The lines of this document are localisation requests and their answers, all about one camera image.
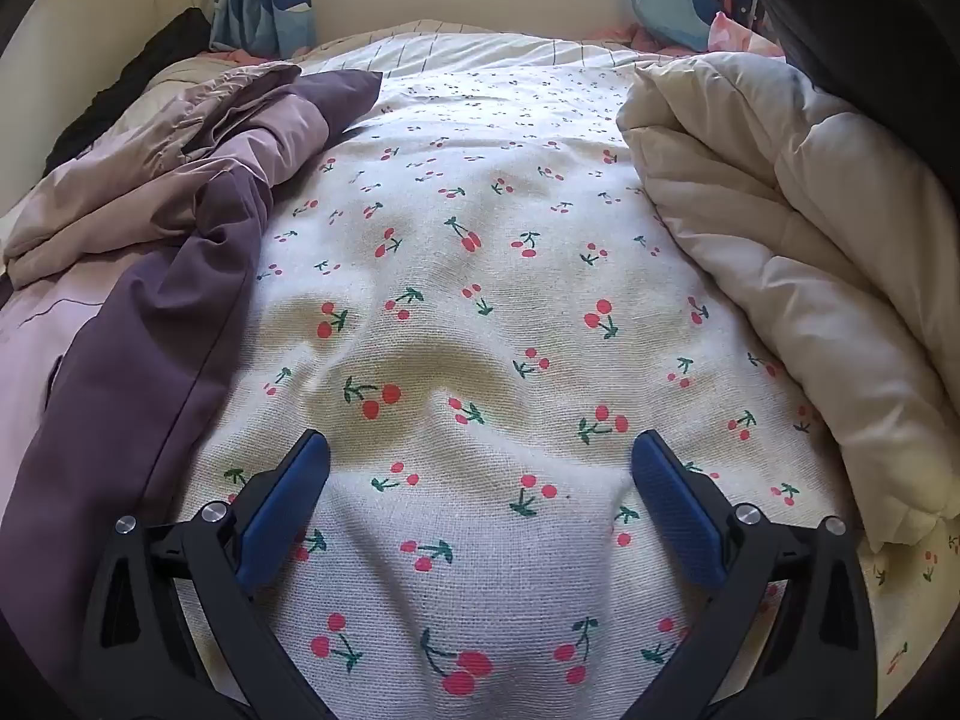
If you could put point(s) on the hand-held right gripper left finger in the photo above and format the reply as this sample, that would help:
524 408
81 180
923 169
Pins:
281 517

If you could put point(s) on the white striped sheet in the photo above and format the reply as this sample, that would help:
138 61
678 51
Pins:
465 45

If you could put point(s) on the two-tone purple jacket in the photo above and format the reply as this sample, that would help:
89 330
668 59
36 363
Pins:
150 315

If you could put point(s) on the cherry print bed sheet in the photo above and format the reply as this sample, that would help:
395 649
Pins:
480 277

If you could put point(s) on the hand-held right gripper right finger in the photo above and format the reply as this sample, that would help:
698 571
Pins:
675 517

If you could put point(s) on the black garment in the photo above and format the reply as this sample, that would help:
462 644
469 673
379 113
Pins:
135 82

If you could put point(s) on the cream quilt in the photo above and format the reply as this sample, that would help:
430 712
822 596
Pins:
810 225

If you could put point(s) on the dark grey cloth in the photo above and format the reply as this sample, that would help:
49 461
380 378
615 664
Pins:
840 7

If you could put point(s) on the pink pillow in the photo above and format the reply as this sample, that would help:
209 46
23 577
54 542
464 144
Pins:
739 34

